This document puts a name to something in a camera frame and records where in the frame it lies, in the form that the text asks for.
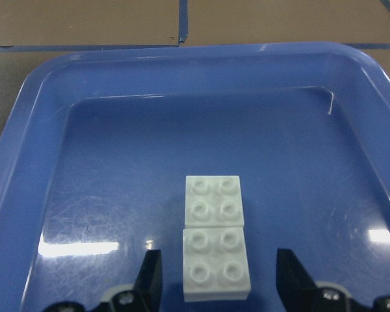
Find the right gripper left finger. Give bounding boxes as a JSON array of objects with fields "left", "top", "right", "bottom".
[{"left": 100, "top": 250, "right": 163, "bottom": 311}]

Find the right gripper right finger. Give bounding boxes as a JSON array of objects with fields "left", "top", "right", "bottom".
[{"left": 276, "top": 248, "right": 350, "bottom": 311}]

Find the white block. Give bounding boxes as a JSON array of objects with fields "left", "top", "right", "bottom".
[{"left": 183, "top": 227, "right": 252, "bottom": 302}]

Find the white block corner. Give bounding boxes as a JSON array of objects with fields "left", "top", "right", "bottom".
[{"left": 185, "top": 175, "right": 244, "bottom": 228}]

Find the blue plastic tray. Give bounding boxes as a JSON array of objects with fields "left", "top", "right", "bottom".
[{"left": 0, "top": 41, "right": 390, "bottom": 312}]

